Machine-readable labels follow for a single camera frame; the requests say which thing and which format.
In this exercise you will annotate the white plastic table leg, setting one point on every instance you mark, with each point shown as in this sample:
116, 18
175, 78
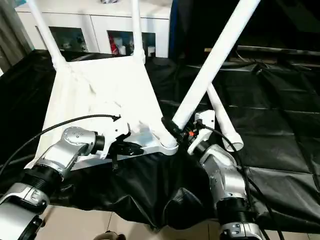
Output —
225, 117
137, 30
215, 55
47, 32

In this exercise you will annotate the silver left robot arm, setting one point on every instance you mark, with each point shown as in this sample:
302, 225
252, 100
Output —
65, 147

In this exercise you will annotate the white glass-door cabinet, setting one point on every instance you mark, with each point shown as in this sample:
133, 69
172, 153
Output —
100, 20

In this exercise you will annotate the black shiny mat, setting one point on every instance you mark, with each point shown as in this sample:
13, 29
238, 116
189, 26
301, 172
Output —
275, 112

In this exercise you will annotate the small yellow label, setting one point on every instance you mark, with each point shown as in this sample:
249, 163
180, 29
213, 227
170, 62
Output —
208, 50

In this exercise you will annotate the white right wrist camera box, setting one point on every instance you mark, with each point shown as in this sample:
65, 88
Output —
205, 120

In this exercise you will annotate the black robot foot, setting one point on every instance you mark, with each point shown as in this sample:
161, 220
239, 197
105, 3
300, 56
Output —
110, 236

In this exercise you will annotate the red bottle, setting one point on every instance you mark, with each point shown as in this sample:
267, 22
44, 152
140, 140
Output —
113, 46

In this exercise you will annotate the white jar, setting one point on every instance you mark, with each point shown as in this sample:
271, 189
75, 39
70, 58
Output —
151, 51

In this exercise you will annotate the grey curtain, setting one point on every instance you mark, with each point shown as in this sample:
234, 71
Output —
12, 35

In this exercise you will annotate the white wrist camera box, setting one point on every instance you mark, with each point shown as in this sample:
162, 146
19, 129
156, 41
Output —
205, 120
116, 132

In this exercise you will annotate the long dark metal bar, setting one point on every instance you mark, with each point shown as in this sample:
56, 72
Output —
280, 49

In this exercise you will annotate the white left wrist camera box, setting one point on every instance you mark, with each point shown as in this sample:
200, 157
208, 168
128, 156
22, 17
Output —
116, 132

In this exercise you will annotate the patterned mug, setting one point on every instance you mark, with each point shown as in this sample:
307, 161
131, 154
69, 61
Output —
109, 1

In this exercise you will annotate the white plastic table top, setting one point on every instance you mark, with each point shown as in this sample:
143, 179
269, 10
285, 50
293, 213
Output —
100, 87

